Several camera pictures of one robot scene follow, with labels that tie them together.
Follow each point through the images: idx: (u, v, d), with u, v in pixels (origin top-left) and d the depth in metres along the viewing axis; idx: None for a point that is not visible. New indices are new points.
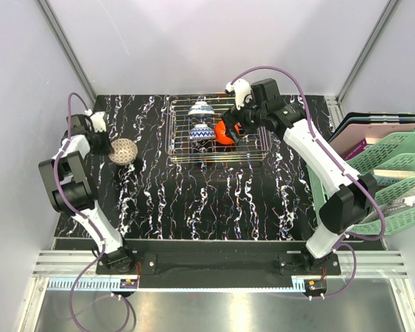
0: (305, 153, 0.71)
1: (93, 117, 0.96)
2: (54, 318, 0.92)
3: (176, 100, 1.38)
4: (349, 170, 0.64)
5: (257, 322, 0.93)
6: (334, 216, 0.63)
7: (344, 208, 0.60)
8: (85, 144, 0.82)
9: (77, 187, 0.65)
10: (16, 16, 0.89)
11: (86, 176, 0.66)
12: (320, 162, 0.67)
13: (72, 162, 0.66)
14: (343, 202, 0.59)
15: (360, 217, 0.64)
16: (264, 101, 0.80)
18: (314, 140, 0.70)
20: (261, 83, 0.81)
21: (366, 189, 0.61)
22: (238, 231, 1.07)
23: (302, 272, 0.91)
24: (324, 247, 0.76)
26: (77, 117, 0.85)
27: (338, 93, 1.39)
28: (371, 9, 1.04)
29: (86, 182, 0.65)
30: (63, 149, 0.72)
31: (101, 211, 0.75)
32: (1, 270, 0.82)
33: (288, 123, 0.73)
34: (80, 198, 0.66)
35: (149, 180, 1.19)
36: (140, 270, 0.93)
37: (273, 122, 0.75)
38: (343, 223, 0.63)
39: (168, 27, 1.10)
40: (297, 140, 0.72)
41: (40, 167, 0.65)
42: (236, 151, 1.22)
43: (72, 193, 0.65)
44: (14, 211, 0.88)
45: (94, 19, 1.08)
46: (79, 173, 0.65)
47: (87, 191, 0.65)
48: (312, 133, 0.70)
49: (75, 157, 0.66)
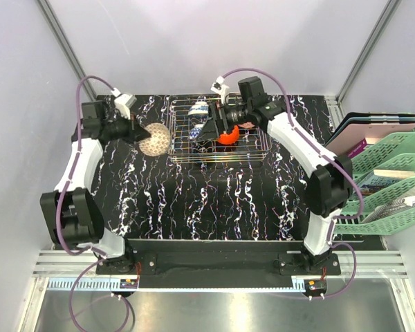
0: (286, 142, 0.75)
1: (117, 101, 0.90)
2: (54, 318, 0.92)
3: (176, 100, 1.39)
4: (326, 151, 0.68)
5: (257, 322, 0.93)
6: (315, 198, 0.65)
7: (322, 185, 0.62)
8: (97, 153, 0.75)
9: (80, 227, 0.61)
10: (16, 16, 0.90)
11: (90, 219, 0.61)
12: (299, 149, 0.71)
13: (77, 203, 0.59)
14: (319, 180, 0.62)
15: (343, 201, 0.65)
16: (250, 97, 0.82)
18: (293, 129, 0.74)
20: (247, 81, 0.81)
21: (342, 167, 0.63)
22: (238, 231, 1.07)
23: (302, 272, 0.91)
24: (318, 241, 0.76)
26: (91, 107, 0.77)
27: (338, 93, 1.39)
28: (371, 9, 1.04)
29: (90, 225, 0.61)
30: (69, 178, 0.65)
31: (105, 234, 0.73)
32: (1, 270, 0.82)
33: (270, 117, 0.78)
34: (81, 239, 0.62)
35: (149, 180, 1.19)
36: (140, 270, 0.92)
37: (256, 119, 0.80)
38: (326, 205, 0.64)
39: (169, 27, 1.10)
40: (277, 132, 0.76)
41: (43, 200, 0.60)
42: (236, 151, 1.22)
43: (73, 232, 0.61)
44: (14, 211, 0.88)
45: (94, 19, 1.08)
46: (83, 216, 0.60)
47: (89, 234, 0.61)
48: (290, 123, 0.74)
49: (81, 200, 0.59)
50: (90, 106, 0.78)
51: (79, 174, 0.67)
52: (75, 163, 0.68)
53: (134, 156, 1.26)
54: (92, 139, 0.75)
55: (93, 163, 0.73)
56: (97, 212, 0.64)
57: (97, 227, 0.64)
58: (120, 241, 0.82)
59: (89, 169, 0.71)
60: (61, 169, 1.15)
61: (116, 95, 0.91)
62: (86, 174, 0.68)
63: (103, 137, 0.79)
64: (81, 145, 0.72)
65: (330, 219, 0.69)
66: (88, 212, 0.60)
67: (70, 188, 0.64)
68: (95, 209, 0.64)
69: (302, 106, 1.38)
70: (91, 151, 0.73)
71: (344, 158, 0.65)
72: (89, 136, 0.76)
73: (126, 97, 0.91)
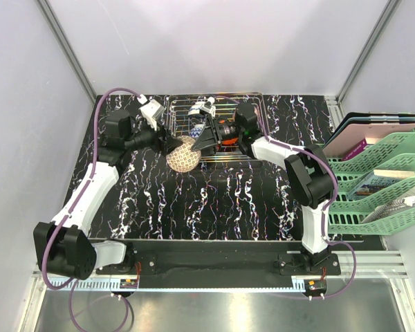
0: (268, 155, 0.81)
1: (144, 109, 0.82)
2: (54, 318, 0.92)
3: (176, 100, 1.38)
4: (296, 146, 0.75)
5: (257, 322, 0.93)
6: (301, 194, 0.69)
7: (298, 175, 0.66)
8: (110, 181, 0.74)
9: (67, 264, 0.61)
10: (16, 17, 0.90)
11: (77, 261, 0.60)
12: (281, 155, 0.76)
13: (66, 244, 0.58)
14: (296, 169, 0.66)
15: (329, 190, 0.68)
16: (242, 127, 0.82)
18: (269, 142, 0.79)
20: (245, 116, 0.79)
21: (312, 153, 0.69)
22: (238, 231, 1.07)
23: (302, 272, 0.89)
24: (315, 239, 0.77)
26: (115, 126, 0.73)
27: (338, 93, 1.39)
28: (371, 9, 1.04)
29: (77, 267, 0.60)
30: (68, 211, 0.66)
31: (99, 251, 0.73)
32: (1, 270, 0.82)
33: (252, 142, 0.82)
34: (66, 274, 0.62)
35: (149, 180, 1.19)
36: (140, 270, 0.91)
37: (243, 149, 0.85)
38: (312, 197, 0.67)
39: (169, 27, 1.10)
40: (257, 149, 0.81)
41: (35, 231, 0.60)
42: (236, 151, 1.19)
43: (59, 266, 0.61)
44: (14, 212, 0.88)
45: (95, 19, 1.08)
46: (72, 255, 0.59)
47: (74, 272, 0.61)
48: (265, 137, 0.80)
49: (72, 241, 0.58)
50: (115, 126, 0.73)
51: (79, 208, 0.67)
52: (79, 194, 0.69)
53: (134, 156, 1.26)
54: (108, 165, 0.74)
55: (102, 192, 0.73)
56: (87, 252, 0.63)
57: (86, 264, 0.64)
58: (118, 251, 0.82)
59: (95, 202, 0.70)
60: (61, 169, 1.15)
61: (143, 103, 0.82)
62: (88, 209, 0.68)
63: (122, 162, 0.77)
64: (93, 172, 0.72)
65: (320, 211, 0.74)
66: (77, 254, 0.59)
67: (67, 222, 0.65)
68: (85, 249, 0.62)
69: (302, 106, 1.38)
70: (102, 180, 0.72)
71: (314, 146, 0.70)
72: (107, 160, 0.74)
73: (153, 108, 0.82)
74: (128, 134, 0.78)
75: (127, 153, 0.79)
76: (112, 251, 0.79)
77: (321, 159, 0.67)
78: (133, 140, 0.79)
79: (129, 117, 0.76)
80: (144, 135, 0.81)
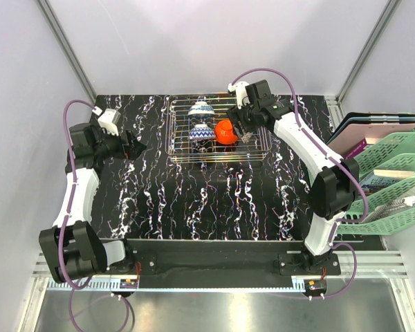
0: (293, 143, 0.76)
1: (100, 119, 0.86)
2: (55, 318, 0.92)
3: (176, 100, 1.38)
4: (332, 153, 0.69)
5: (257, 322, 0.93)
6: (320, 201, 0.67)
7: (326, 188, 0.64)
8: (93, 182, 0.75)
9: (84, 262, 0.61)
10: (16, 16, 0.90)
11: (94, 254, 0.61)
12: (311, 153, 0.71)
13: (79, 240, 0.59)
14: (326, 183, 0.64)
15: (347, 203, 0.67)
16: (256, 98, 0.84)
18: (300, 130, 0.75)
20: (254, 83, 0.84)
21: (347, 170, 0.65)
22: (238, 231, 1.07)
23: (302, 272, 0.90)
24: (319, 241, 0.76)
26: (81, 135, 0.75)
27: (338, 93, 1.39)
28: (371, 9, 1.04)
29: (94, 259, 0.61)
30: (67, 211, 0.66)
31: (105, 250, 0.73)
32: (1, 270, 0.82)
33: (277, 115, 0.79)
34: (86, 273, 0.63)
35: (149, 180, 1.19)
36: (140, 270, 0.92)
37: (264, 117, 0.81)
38: (331, 209, 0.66)
39: (169, 28, 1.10)
40: (285, 133, 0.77)
41: (42, 238, 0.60)
42: (237, 151, 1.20)
43: (77, 267, 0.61)
44: (14, 212, 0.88)
45: (95, 19, 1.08)
46: (86, 250, 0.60)
47: (93, 267, 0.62)
48: (298, 124, 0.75)
49: (83, 234, 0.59)
50: (81, 135, 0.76)
51: (77, 207, 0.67)
52: (72, 195, 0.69)
53: None
54: (86, 168, 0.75)
55: (90, 191, 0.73)
56: (98, 245, 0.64)
57: (102, 258, 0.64)
58: (120, 248, 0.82)
59: (87, 200, 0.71)
60: (61, 169, 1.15)
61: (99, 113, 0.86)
62: (84, 205, 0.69)
63: (97, 165, 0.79)
64: (76, 176, 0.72)
65: (333, 222, 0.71)
66: (90, 247, 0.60)
67: (68, 222, 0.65)
68: (96, 241, 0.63)
69: (302, 106, 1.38)
70: (86, 182, 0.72)
71: (351, 161, 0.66)
72: (84, 165, 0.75)
73: (111, 115, 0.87)
74: (95, 142, 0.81)
75: (99, 159, 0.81)
76: (114, 251, 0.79)
77: (353, 175, 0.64)
78: (101, 146, 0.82)
79: (92, 126, 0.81)
80: (109, 143, 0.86)
